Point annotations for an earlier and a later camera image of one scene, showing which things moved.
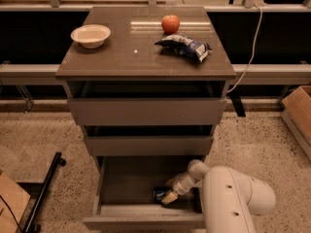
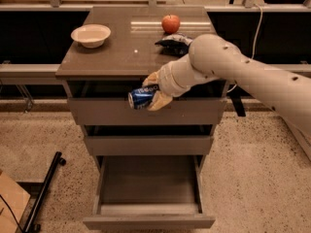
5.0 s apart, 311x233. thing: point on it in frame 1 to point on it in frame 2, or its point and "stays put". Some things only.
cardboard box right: (295, 108) stays put
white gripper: (178, 186) to (166, 79)
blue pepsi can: (159, 192) to (141, 98)
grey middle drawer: (154, 140) stays put
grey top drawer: (147, 103) stays put
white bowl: (90, 36) stays put
